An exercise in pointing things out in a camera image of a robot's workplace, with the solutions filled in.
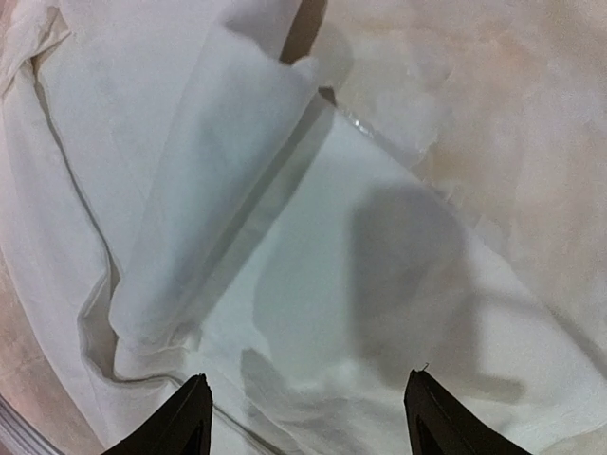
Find white cloth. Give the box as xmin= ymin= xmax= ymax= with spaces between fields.
xmin=1 ymin=1 xmax=606 ymax=454

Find aluminium front rail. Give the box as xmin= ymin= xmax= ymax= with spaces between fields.
xmin=1 ymin=397 xmax=61 ymax=455

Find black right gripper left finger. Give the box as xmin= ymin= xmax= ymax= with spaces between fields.
xmin=103 ymin=374 xmax=212 ymax=455

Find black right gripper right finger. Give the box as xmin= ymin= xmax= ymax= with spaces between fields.
xmin=404 ymin=370 xmax=528 ymax=455

